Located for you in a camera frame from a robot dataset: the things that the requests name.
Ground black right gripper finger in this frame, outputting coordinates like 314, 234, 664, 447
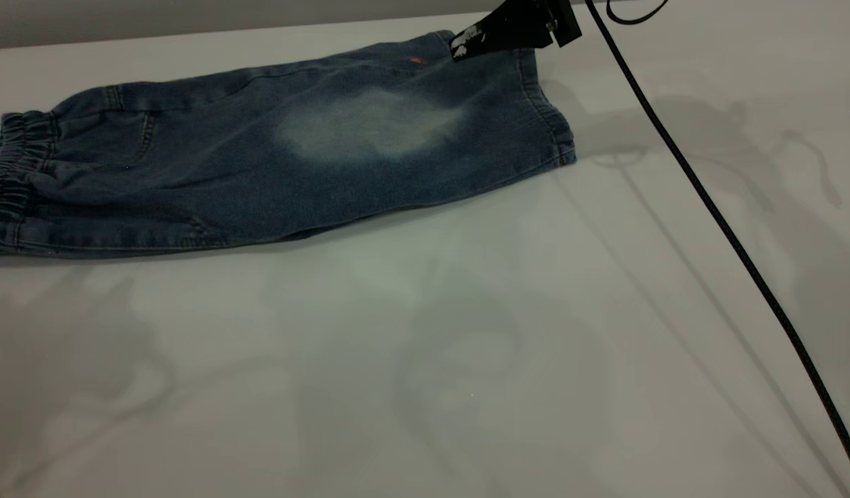
451, 0, 557, 63
548, 0, 583, 48

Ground blue denim jeans with print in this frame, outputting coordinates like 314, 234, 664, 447
0, 29, 578, 260

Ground thin black looped cable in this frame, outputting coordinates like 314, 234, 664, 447
607, 0, 669, 26

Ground long thick black braided cable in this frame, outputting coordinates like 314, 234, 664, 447
582, 0, 850, 495

